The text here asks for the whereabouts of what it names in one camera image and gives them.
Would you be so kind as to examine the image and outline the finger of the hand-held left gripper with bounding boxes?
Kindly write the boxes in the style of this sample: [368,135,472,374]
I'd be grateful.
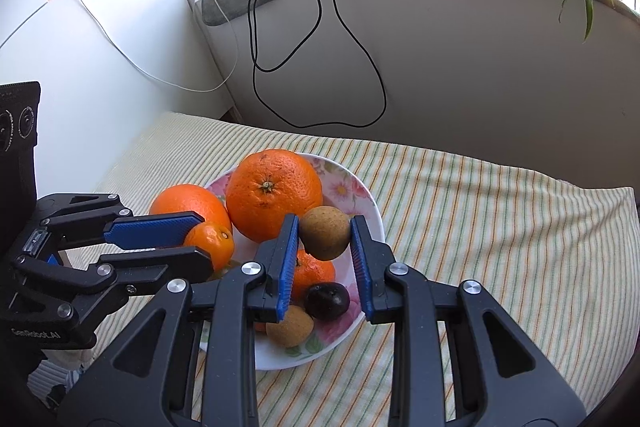
[12,246,217,330]
[35,193,205,251]

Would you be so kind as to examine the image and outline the black cable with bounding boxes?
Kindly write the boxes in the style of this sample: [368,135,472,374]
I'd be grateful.
[247,0,388,130]

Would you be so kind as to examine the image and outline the small dark purple fruit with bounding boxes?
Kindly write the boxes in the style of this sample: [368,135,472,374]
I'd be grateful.
[304,283,351,322]

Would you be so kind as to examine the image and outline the small orange kumquat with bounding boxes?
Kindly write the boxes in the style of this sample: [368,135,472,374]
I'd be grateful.
[184,222,236,273]

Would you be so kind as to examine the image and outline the white floral plate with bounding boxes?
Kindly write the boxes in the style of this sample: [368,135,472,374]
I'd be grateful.
[199,152,387,373]

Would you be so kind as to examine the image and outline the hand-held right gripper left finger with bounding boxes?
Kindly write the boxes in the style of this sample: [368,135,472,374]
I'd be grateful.
[57,214,301,427]

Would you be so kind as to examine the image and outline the large smooth orange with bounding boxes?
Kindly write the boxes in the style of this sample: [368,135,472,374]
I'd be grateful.
[149,184,233,233]

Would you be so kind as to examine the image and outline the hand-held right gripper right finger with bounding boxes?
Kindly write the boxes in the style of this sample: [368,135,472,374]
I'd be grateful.
[350,215,587,427]

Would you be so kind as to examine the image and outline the small mandarin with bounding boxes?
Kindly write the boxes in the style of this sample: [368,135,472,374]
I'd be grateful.
[291,248,337,303]

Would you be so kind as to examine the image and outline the striped tablecloth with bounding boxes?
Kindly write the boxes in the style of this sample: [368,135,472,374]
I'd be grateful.
[65,111,640,427]

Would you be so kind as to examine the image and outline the white cabinet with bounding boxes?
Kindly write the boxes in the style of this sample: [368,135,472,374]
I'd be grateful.
[0,0,238,188]

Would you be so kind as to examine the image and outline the small brown round fruit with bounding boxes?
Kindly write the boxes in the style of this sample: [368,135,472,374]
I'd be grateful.
[265,305,315,349]
[298,206,352,261]

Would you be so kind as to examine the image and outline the white cable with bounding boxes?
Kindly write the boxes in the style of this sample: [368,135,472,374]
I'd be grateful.
[50,0,241,94]

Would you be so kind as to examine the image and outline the large orange with stem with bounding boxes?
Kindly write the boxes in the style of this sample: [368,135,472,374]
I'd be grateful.
[225,149,324,244]

